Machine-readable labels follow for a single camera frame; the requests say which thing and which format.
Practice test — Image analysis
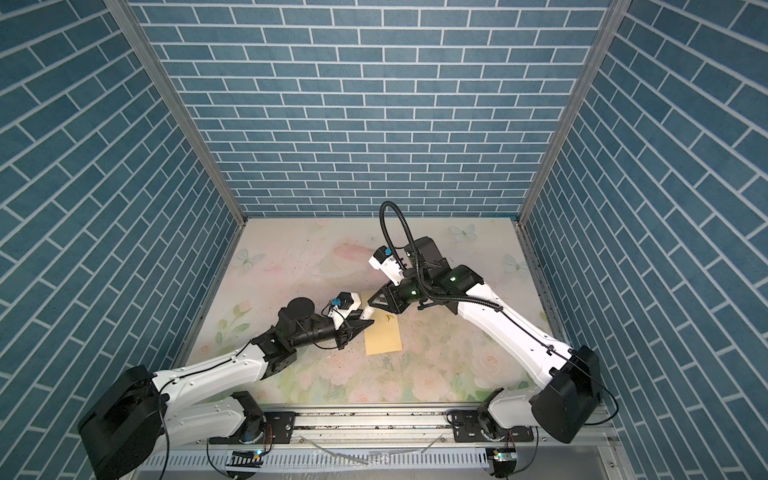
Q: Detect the right corner aluminium post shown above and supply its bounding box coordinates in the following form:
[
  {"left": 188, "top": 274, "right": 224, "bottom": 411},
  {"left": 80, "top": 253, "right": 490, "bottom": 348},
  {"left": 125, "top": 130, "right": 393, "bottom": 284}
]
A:
[{"left": 518, "top": 0, "right": 631, "bottom": 225}]

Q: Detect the white slotted cable duct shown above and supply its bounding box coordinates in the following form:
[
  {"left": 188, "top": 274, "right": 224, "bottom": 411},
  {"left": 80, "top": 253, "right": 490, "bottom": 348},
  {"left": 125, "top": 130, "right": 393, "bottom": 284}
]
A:
[{"left": 138, "top": 448, "right": 489, "bottom": 473}]

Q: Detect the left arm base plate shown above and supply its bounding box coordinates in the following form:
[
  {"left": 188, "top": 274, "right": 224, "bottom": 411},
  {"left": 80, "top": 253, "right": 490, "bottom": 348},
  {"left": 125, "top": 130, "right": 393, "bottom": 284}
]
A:
[{"left": 210, "top": 411, "right": 297, "bottom": 447}]

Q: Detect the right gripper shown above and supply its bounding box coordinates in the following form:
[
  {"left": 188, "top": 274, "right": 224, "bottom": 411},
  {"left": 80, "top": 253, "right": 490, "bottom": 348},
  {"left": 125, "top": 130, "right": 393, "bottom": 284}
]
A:
[{"left": 366, "top": 274, "right": 432, "bottom": 314}]

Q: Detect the corner aluminium post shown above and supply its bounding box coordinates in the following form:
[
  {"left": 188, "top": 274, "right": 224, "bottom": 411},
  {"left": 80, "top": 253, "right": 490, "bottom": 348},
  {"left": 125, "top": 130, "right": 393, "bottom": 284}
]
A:
[
  {"left": 518, "top": 0, "right": 631, "bottom": 225},
  {"left": 104, "top": 0, "right": 247, "bottom": 227}
]

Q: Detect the yellow envelope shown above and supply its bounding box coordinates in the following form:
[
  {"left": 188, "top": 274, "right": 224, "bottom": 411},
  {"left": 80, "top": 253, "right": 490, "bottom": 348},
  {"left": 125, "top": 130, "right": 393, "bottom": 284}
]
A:
[{"left": 360, "top": 290, "right": 403, "bottom": 356}]

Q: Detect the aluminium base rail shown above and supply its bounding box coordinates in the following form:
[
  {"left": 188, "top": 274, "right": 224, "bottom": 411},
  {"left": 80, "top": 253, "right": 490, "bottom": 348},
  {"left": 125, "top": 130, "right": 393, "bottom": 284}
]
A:
[{"left": 143, "top": 404, "right": 625, "bottom": 451}]

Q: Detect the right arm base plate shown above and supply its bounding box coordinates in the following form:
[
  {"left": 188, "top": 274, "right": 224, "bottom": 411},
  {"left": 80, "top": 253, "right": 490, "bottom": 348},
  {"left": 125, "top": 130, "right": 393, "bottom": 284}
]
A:
[{"left": 445, "top": 409, "right": 535, "bottom": 443}]

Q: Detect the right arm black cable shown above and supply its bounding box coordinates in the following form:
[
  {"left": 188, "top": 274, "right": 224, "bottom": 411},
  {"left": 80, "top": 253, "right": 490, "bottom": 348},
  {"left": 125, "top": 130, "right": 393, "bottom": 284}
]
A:
[{"left": 379, "top": 200, "right": 620, "bottom": 475}]

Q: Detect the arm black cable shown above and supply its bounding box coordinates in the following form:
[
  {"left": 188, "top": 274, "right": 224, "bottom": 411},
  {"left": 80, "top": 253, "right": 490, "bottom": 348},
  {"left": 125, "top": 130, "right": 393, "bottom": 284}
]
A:
[
  {"left": 152, "top": 299, "right": 361, "bottom": 480},
  {"left": 379, "top": 200, "right": 620, "bottom": 475}
]

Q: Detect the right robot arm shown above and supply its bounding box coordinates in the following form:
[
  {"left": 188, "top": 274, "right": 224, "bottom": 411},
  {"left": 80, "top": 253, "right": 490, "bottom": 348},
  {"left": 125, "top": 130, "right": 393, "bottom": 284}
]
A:
[{"left": 369, "top": 237, "right": 603, "bottom": 444}]

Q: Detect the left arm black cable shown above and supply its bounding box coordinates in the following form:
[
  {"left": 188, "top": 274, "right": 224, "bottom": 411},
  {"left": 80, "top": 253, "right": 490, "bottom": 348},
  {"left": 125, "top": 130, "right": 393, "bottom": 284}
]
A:
[{"left": 152, "top": 299, "right": 361, "bottom": 480}]

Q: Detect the left corner aluminium post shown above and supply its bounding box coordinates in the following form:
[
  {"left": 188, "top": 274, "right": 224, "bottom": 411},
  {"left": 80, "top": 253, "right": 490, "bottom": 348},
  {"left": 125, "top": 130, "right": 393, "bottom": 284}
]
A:
[{"left": 104, "top": 0, "right": 247, "bottom": 227}]

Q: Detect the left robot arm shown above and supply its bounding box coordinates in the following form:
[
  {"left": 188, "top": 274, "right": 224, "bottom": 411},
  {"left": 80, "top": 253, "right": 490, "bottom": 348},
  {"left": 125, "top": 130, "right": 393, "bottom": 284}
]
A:
[{"left": 78, "top": 292, "right": 374, "bottom": 479}]

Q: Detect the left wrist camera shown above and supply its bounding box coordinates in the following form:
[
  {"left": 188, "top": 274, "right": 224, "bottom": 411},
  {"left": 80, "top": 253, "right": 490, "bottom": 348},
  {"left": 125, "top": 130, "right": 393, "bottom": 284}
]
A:
[{"left": 328, "top": 292, "right": 361, "bottom": 330}]

